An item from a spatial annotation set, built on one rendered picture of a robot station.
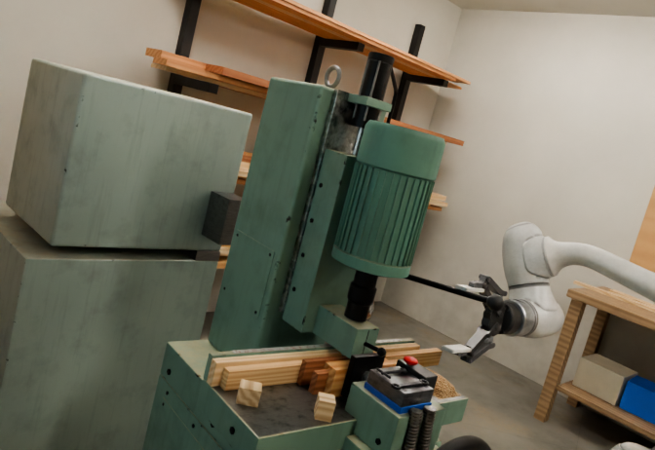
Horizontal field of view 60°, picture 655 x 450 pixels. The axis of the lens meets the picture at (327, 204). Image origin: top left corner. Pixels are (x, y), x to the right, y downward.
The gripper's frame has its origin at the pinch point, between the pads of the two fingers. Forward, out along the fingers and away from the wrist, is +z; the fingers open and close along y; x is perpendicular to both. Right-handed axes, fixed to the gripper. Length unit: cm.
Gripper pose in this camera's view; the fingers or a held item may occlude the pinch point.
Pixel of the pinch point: (456, 318)
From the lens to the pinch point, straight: 129.8
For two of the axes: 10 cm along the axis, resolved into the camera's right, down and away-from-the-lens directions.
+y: 2.0, -9.8, -0.6
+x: 6.3, 1.7, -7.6
